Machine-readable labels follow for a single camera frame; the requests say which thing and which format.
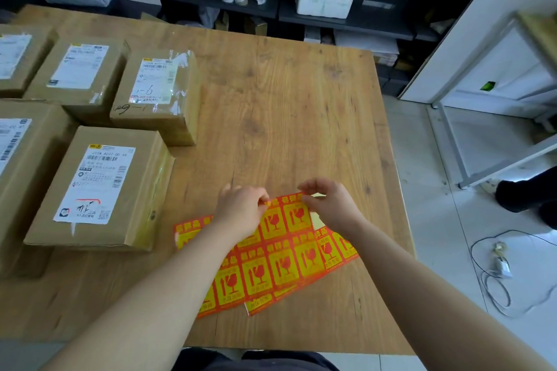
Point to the person's left hand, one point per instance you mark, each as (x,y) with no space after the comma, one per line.
(237,212)

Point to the person's right hand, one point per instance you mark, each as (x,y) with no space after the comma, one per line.
(335,207)

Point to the person's left fingers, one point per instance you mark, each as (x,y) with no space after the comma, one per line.
(259,198)

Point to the person's right thumb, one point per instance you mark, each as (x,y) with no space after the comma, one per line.
(313,202)

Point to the red yellow sticker sheet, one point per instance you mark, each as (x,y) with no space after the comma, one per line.
(256,270)
(341,249)

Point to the person's right forearm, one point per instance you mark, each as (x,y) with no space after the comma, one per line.
(431,296)

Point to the person's left forearm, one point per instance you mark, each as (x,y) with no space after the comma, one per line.
(152,296)

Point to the cardboard box with handwriting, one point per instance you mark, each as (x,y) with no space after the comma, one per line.
(159,88)

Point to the cardboard box with red-marked label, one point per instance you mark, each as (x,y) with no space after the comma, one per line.
(100,188)

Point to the person's dark trousers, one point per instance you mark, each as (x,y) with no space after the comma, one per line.
(261,361)

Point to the stack of white sheets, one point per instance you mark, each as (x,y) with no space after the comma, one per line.
(370,45)

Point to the small cardboard box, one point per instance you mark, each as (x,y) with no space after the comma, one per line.
(222,21)
(256,27)

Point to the white charger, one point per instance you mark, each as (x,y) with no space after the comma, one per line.
(502,264)

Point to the cardboard box with white label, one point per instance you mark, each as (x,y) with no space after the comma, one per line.
(21,57)
(78,75)

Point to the large cardboard box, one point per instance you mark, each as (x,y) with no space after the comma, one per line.
(26,175)

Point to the white metal table frame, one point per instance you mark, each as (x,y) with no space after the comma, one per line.
(500,162)

